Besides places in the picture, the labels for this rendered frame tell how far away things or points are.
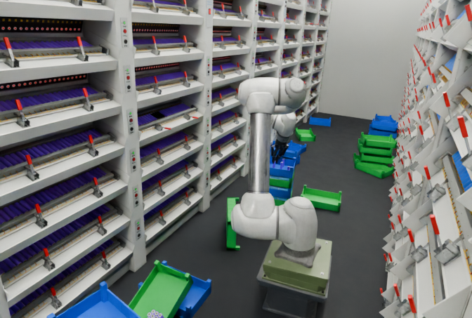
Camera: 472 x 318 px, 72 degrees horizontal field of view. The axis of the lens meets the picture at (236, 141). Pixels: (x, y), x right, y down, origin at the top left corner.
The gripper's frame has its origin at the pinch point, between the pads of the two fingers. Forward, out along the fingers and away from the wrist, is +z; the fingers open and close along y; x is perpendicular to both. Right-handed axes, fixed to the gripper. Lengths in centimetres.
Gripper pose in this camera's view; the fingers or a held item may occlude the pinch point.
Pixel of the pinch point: (275, 159)
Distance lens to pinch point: 234.4
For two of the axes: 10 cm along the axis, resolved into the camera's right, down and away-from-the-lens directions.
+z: -1.4, 7.1, 6.9
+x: -2.1, -7.0, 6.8
